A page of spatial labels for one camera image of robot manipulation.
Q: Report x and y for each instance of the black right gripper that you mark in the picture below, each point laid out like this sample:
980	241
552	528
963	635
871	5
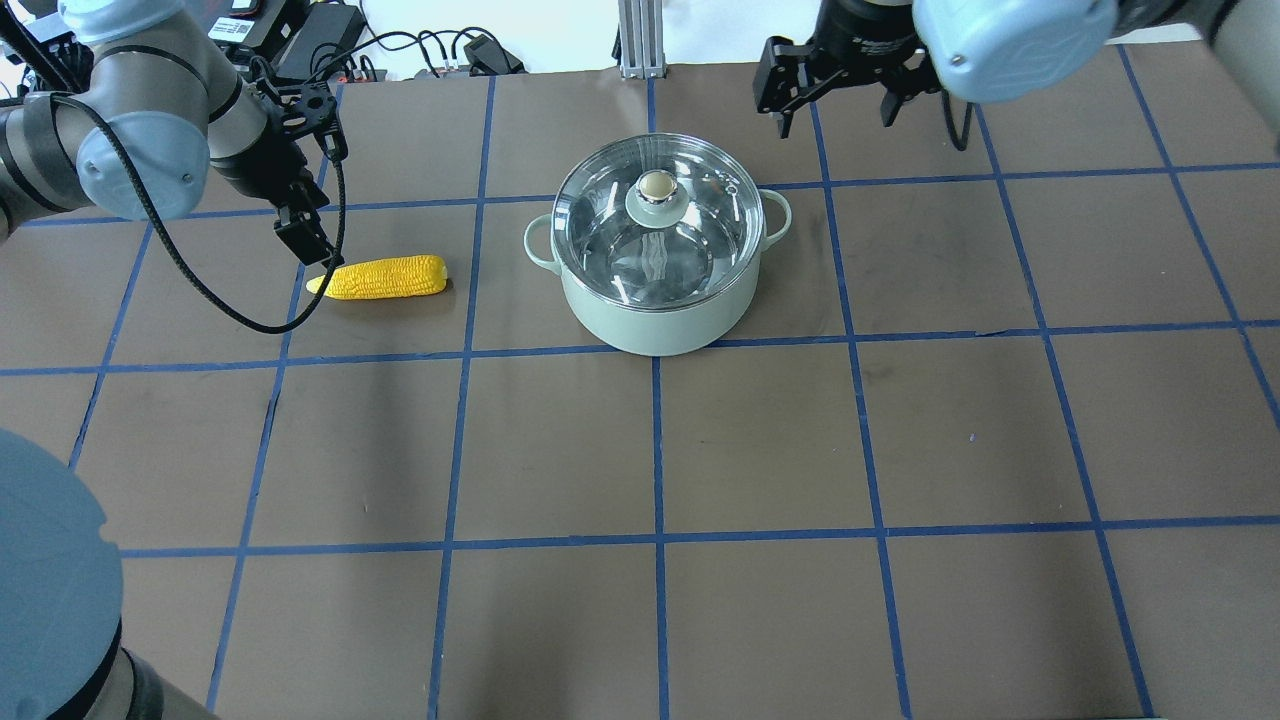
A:
868	30

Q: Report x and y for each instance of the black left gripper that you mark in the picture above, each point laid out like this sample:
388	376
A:
256	171

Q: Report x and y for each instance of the yellow corn cob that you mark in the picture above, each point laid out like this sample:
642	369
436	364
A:
389	278

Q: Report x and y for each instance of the glass pot lid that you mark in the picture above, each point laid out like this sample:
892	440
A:
658	222

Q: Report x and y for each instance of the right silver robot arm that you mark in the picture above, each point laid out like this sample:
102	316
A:
996	51

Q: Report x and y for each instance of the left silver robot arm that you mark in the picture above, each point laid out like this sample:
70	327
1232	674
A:
164	108

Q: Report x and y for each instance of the pale green cooking pot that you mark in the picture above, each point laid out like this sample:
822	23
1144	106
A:
667	333

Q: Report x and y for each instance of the black power brick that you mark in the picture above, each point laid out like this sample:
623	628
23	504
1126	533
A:
328	29

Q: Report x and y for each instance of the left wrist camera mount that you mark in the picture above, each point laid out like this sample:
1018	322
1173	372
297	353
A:
305	115

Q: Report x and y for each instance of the aluminium frame post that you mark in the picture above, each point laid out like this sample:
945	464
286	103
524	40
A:
640	43

